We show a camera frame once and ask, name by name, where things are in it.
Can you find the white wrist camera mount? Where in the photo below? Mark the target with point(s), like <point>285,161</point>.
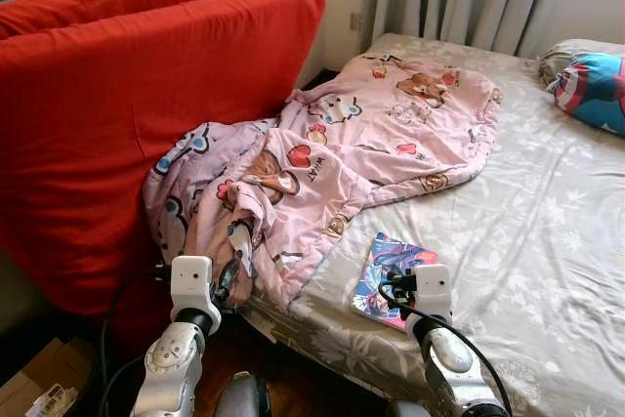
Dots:
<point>435,285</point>
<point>190,280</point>

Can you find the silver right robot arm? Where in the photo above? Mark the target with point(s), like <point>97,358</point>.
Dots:
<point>449,358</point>

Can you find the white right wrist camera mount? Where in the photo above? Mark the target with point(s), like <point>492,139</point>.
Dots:
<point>435,285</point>

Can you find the colourful comic book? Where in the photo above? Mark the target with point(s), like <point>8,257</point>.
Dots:
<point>386,271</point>

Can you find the bed with grey floral sheet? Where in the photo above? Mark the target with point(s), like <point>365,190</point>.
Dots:
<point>547,241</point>

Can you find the red white blue bolster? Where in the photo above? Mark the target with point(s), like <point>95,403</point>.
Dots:
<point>596,90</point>

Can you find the brown cardboard box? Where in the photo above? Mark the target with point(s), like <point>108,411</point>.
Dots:
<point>39,378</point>

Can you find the grey robot leg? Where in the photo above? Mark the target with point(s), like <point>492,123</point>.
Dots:
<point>242,397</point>
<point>405,410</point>

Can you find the pink cartoon blanket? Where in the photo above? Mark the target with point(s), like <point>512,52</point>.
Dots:
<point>371,134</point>

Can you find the thick red cushion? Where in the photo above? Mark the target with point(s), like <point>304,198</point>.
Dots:
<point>117,124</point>

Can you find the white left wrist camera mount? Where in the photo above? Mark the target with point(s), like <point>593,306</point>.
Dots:
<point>190,280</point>

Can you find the beige wall socket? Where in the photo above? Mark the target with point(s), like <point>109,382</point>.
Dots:
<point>355,20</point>

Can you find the knotted grey floral bolster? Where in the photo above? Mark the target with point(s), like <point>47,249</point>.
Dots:
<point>571,51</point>

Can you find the grey left robot leg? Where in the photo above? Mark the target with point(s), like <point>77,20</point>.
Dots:
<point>242,397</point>

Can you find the grey right robot leg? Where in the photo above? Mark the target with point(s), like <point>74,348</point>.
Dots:
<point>405,410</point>

